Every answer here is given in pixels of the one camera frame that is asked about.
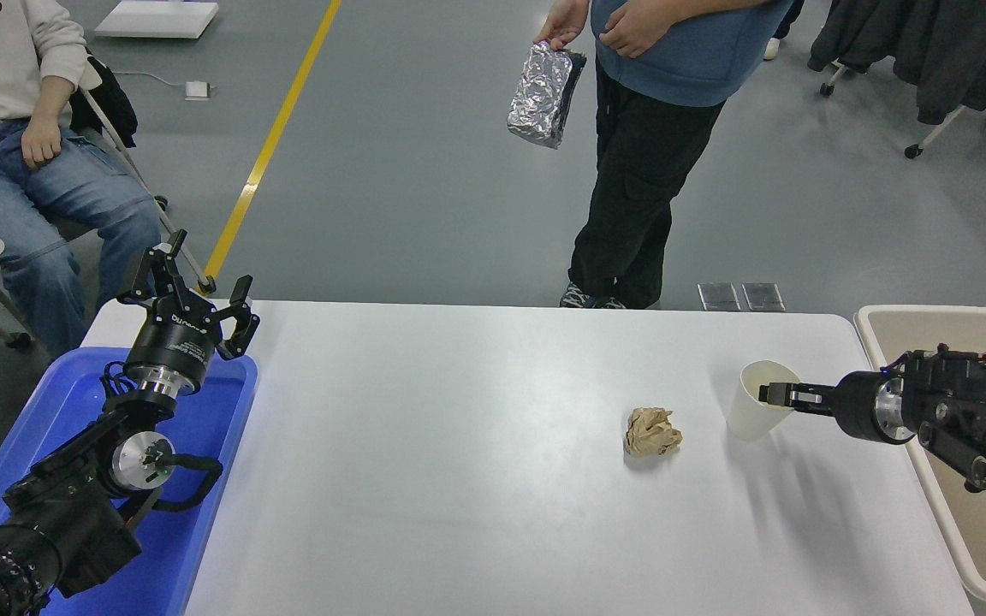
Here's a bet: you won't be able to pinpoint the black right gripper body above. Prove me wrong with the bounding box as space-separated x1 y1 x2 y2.
834 370 885 442

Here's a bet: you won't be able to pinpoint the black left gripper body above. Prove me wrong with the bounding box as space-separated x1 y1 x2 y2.
123 299 222 382

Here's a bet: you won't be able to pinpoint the white paper cup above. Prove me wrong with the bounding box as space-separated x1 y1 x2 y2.
726 359 802 442

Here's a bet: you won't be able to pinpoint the silver foil tray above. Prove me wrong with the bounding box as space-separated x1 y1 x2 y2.
507 41 588 151

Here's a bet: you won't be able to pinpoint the person's left hand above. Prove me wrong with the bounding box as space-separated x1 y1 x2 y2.
600 0 678 59
21 115 63 169

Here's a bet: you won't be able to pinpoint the person's right hand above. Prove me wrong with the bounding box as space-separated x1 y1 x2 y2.
536 0 590 50

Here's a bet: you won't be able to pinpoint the blue plastic tray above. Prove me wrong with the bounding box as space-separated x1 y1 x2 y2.
0 346 258 616

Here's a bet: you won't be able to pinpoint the metal floor socket plate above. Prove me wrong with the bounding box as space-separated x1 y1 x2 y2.
741 282 787 311
697 282 742 311

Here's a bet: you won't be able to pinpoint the crumpled tan paper ball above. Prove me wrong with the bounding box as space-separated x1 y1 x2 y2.
626 406 684 459

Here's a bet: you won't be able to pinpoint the black jacket on chair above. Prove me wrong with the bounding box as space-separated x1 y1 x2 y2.
69 56 139 148

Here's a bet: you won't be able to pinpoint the flat white floor board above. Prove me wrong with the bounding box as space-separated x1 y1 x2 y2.
94 0 220 40

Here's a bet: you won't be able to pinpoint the white wheeled garment rack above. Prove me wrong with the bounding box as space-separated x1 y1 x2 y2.
818 47 986 172

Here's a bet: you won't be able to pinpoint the dark hanging garments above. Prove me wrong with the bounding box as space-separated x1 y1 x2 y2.
808 0 986 126

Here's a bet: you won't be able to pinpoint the white frame folding chair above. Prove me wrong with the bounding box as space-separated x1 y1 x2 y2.
0 62 218 352

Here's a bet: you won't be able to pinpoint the white floor cable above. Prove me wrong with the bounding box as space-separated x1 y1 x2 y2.
119 69 187 90

